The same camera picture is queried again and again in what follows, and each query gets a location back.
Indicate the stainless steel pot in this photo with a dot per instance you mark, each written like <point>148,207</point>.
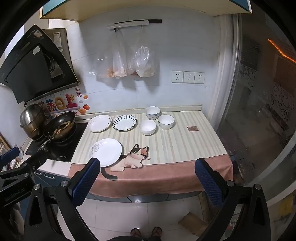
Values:
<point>31,118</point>

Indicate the clear plastic bag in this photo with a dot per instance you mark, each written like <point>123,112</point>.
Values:
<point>132,67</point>
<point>119,60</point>
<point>145,62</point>
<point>104,66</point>

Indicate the overhead kitchen cabinet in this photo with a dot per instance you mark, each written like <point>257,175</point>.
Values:
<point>143,9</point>

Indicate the plain white bowl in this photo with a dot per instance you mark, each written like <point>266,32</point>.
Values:
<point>147,127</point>

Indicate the white wall socket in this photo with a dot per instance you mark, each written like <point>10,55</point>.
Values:
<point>177,77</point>
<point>189,77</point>
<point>199,78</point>

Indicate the cardboard piece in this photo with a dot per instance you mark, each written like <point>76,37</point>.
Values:
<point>193,223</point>

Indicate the striped tablecloth with cat print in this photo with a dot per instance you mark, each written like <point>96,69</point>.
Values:
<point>175,148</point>

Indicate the white bowl with dark rim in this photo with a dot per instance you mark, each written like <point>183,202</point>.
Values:
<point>166,122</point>

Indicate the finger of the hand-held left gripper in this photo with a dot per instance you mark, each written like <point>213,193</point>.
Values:
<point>34,160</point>
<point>9,154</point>

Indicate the person's left foot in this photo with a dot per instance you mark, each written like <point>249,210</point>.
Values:
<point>135,232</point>

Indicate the black range hood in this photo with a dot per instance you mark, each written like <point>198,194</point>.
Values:
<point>30,67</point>

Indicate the white floral plate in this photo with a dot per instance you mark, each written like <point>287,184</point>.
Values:
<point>107,151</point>
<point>99,121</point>
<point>101,131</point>

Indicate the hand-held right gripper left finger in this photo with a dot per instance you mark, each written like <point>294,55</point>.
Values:
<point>84,183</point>

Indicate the black induction cooktop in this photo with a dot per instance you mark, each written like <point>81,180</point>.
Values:
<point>62,150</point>

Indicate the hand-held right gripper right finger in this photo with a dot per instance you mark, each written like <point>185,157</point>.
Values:
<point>209,183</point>

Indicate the glass sliding door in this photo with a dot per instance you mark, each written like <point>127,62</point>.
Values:
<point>259,104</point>

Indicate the brown label patch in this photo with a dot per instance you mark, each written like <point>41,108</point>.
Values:
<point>192,129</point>

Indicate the person's right foot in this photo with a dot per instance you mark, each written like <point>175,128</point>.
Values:
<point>157,231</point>

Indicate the colourful wall stickers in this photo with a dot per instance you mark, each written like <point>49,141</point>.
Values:
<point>61,104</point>

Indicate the white bowl with coloured spots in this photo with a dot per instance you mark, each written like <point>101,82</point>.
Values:
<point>152,112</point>

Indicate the blue striped plate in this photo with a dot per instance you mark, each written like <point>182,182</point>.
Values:
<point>124,122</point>

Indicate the person's foot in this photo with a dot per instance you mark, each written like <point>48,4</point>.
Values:
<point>157,231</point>
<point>135,232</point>

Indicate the black wok with food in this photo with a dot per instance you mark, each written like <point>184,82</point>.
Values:
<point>61,122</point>

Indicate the wall hook rail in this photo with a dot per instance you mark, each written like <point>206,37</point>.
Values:
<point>131,23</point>

